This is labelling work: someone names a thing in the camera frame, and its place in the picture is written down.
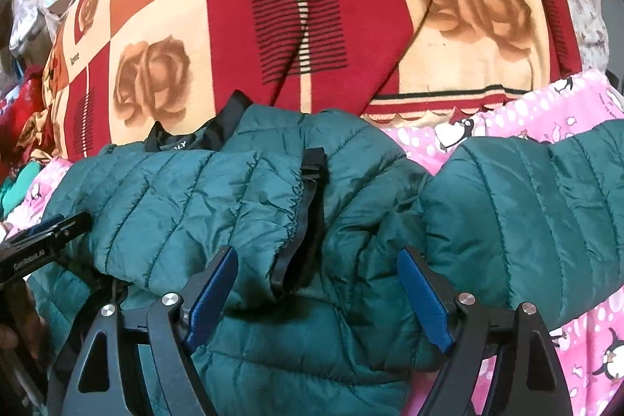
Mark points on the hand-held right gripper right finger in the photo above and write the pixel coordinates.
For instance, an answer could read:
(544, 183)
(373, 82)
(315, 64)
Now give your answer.
(423, 304)

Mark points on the red rose print blanket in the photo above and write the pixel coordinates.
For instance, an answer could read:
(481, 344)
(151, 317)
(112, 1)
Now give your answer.
(302, 31)

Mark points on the green puffer jacket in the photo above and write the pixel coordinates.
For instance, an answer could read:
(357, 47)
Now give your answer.
(253, 211)

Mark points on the green cloth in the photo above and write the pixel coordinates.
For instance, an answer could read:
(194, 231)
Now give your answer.
(17, 184)

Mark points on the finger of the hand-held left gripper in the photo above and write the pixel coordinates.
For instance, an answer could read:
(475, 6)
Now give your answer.
(53, 225)

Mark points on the red clothes pile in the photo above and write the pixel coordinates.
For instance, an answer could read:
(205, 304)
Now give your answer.
(24, 114)

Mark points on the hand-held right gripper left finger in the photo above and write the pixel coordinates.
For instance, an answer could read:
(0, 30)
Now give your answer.
(210, 299)

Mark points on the pink penguin print blanket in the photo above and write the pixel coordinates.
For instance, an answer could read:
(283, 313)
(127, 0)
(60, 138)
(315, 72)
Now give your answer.
(575, 348)

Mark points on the person's left hand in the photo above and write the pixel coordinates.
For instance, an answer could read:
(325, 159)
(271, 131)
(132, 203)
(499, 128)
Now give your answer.
(22, 328)

